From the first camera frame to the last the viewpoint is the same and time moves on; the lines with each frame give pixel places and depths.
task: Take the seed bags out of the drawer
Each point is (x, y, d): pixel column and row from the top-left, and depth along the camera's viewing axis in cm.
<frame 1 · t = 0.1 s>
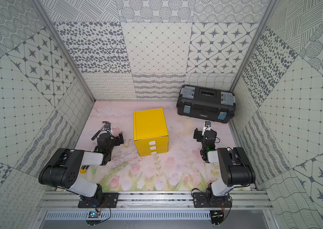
left hand: (113, 132, 94), fingers open
right hand: (204, 130, 95), fingers open
yellow drawer cabinet: (150, 132, 78), point 22 cm above the table
black toolbox: (207, 103, 100), point 17 cm above the table

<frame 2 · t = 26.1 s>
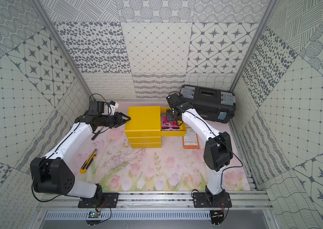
left hand: (126, 117, 82), fingers open
right hand: (173, 117, 90), fingers open
yellow drawer cabinet: (144, 130, 78), point 23 cm above the table
yellow top drawer: (181, 132, 87), point 15 cm above the table
pink flower seed bag: (169, 125, 88), point 16 cm above the table
the other named things where they were.

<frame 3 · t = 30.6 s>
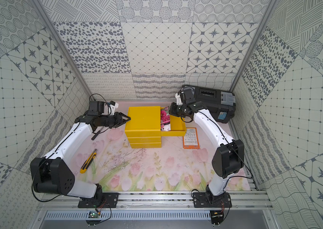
left hand: (127, 117, 82), fingers open
right hand: (169, 112, 84), fingers closed
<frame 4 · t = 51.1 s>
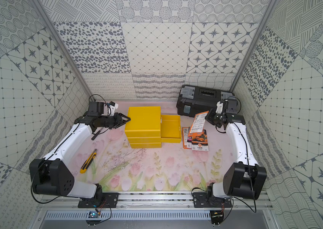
left hand: (126, 118, 82), fingers open
right hand: (205, 118, 82), fingers closed
pink flower seed bag: (189, 142, 97), on the table
orange white seed bag: (197, 128, 85), point 18 cm above the table
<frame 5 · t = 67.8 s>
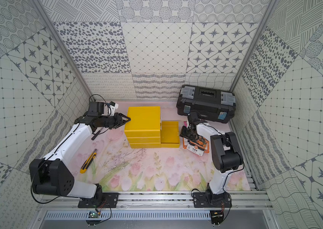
left hand: (127, 118, 82), fingers open
right hand: (182, 136, 96), fingers open
